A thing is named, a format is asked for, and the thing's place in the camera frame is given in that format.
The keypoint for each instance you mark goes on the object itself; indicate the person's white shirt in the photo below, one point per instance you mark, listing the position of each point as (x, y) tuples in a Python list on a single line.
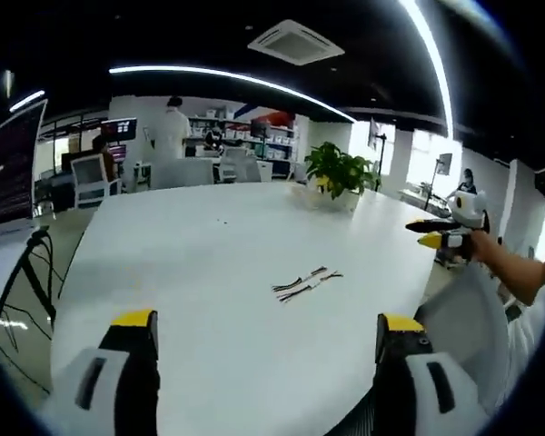
[(533, 340)]

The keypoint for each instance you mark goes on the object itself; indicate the white frame office chair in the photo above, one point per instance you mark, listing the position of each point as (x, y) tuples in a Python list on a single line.
[(91, 179)]

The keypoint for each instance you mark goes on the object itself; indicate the small monitor on pole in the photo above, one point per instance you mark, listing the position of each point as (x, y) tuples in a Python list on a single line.
[(445, 164)]

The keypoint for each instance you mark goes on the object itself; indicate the large dark monitor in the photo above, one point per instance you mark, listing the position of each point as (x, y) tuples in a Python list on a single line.
[(9, 172)]

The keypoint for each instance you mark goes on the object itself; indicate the bright ceiling light strip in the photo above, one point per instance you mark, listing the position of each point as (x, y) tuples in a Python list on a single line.
[(431, 59)]

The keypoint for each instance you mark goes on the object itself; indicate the white storage shelving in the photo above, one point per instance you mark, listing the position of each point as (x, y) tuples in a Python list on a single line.
[(254, 141)]

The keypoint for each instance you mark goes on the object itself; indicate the grey mesh office chair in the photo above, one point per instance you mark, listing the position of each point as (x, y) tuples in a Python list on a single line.
[(468, 318)]

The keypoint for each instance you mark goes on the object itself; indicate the ceiling air conditioner vent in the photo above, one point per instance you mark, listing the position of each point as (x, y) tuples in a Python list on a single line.
[(295, 42)]

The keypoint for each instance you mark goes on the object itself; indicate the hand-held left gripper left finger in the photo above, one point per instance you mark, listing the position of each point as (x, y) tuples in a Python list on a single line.
[(118, 377)]

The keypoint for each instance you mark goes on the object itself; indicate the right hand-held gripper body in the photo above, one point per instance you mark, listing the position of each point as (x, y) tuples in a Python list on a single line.
[(470, 209)]

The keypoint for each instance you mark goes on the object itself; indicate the clear glass vessel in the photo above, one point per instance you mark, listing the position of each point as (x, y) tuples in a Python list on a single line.
[(304, 191)]

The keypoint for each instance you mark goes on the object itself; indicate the person's right hand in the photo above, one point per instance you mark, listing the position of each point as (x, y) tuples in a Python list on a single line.
[(483, 247)]

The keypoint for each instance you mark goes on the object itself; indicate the white plant pot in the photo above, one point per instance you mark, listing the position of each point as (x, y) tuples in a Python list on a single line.
[(340, 202)]

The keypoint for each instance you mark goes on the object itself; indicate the long curved ceiling light strip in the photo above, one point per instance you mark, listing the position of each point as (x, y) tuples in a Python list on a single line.
[(236, 79)]

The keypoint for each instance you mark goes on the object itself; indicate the wall display screen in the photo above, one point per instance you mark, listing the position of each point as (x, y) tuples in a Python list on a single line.
[(119, 129)]

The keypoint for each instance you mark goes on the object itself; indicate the dark mesh office chair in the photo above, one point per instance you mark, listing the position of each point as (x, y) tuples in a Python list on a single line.
[(361, 418)]

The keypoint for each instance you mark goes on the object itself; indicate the monitor on black stand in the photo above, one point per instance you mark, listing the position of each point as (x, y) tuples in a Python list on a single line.
[(376, 136)]

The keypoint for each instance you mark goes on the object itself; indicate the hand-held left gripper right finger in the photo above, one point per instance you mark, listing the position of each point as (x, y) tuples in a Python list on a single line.
[(413, 386)]

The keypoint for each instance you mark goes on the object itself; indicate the green leafy potted plant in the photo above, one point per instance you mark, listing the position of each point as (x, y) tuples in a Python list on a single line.
[(340, 168)]

